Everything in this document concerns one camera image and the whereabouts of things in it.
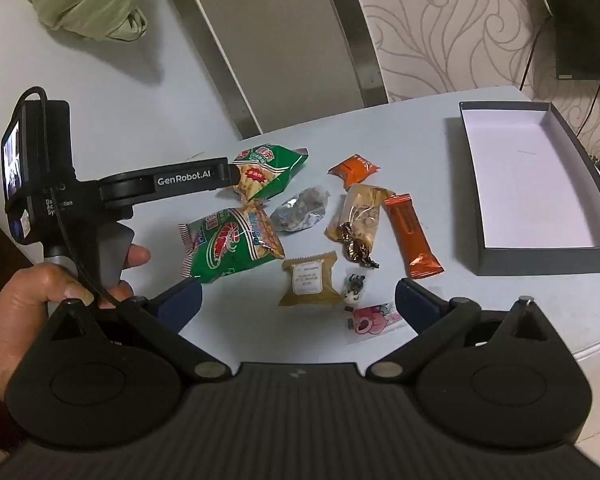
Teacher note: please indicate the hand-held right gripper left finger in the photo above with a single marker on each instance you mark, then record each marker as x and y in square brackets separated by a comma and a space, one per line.
[182, 302]

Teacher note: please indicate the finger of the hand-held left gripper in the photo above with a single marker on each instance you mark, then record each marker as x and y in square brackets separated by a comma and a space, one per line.
[233, 175]

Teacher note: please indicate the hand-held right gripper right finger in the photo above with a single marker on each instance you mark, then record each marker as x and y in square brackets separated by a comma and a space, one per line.
[417, 305]

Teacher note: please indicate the green shrimp cracker bag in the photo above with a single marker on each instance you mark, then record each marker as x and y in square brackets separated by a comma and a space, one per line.
[224, 250]
[272, 167]

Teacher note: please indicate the orange snack bar packet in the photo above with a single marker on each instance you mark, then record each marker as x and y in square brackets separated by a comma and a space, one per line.
[412, 235]

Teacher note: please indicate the gold brown candy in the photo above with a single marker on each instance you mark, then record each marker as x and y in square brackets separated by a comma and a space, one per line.
[356, 249]

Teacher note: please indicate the long tan pastry packet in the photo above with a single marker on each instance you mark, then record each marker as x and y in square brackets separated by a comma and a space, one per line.
[365, 207]

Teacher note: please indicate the grey cardboard box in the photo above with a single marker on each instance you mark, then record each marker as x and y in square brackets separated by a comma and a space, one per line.
[530, 175]

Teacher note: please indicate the person's left hand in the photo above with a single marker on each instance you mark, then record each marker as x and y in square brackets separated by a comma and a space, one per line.
[19, 310]

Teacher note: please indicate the pink bear candy packet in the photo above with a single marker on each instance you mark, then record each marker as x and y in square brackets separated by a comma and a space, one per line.
[372, 322]

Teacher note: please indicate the small panda candy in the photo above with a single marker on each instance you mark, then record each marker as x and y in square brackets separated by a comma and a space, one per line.
[354, 287]

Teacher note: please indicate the clear packet of dark nuts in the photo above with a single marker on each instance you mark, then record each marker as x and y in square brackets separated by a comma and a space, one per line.
[300, 207]

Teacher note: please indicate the square tan pastry packet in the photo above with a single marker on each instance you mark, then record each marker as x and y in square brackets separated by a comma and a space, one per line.
[310, 280]

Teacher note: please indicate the small orange snack packet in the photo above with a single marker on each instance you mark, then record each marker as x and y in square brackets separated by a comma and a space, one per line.
[355, 169]

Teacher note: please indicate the green cloth bag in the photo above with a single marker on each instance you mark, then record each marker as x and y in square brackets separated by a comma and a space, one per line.
[87, 0]

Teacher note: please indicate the black wall television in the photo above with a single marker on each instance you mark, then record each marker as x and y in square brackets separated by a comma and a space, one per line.
[585, 20]

